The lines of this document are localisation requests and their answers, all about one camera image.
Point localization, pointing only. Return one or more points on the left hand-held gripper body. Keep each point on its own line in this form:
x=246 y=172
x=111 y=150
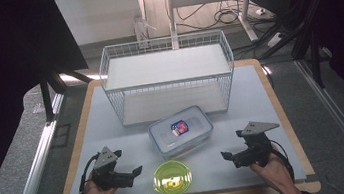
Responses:
x=104 y=159

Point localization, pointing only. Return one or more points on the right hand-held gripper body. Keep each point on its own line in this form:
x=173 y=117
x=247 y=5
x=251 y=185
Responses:
x=257 y=139

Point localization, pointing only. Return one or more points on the green plastic bowl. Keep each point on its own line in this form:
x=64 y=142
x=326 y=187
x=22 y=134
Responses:
x=172 y=178

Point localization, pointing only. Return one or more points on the clear container with blue lid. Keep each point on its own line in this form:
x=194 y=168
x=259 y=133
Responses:
x=181 y=132

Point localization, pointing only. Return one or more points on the grey table mat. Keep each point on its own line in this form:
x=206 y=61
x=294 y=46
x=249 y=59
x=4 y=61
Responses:
x=126 y=150

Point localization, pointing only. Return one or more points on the wooden table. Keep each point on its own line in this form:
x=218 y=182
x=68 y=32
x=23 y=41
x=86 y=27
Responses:
x=79 y=146

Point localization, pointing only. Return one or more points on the dark floor vent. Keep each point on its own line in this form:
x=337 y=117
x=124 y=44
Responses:
x=61 y=135

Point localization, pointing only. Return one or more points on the black metal stand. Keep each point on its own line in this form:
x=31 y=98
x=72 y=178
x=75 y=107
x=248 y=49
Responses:
x=314 y=58
x=46 y=93

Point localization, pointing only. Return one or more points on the white power strip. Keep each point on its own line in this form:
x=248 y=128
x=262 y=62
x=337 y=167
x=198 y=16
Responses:
x=275 y=39

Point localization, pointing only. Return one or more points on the white upright socket strip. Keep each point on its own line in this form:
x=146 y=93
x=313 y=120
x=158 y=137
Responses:
x=141 y=30

